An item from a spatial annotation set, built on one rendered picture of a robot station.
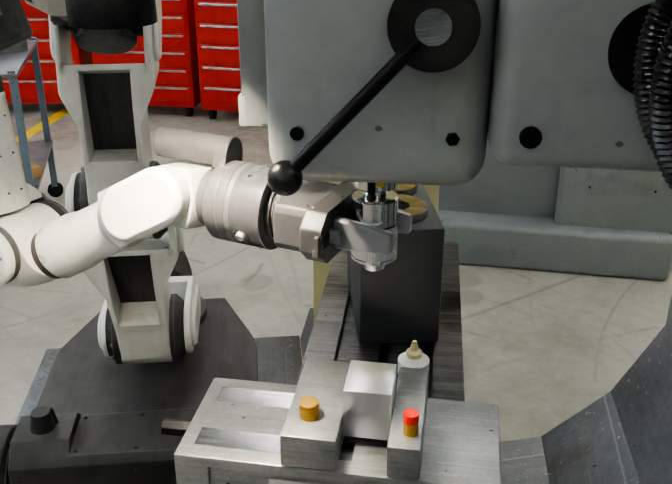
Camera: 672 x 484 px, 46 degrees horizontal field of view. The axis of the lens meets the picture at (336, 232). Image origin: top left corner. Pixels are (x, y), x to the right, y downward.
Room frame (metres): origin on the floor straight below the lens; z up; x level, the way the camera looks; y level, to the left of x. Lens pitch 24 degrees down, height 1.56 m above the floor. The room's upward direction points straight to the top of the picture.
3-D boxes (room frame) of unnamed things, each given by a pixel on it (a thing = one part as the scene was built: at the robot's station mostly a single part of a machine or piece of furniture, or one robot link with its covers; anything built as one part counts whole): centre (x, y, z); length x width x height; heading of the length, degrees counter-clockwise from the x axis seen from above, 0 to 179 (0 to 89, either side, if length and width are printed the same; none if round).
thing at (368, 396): (0.73, -0.04, 1.03); 0.06 x 0.05 x 0.06; 171
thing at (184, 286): (1.52, 0.40, 0.68); 0.21 x 0.20 x 0.13; 6
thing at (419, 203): (1.14, -0.09, 1.02); 0.22 x 0.12 x 0.20; 4
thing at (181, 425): (0.77, 0.18, 0.96); 0.04 x 0.02 x 0.02; 81
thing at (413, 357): (0.86, -0.10, 0.97); 0.04 x 0.04 x 0.11
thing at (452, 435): (0.74, -0.01, 0.97); 0.35 x 0.15 x 0.11; 81
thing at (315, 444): (0.74, 0.02, 1.01); 0.15 x 0.06 x 0.04; 171
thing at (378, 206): (0.74, -0.04, 1.26); 0.05 x 0.05 x 0.01
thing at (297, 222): (0.78, 0.04, 1.23); 0.13 x 0.12 x 0.10; 156
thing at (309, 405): (0.71, 0.03, 1.04); 0.02 x 0.02 x 0.02
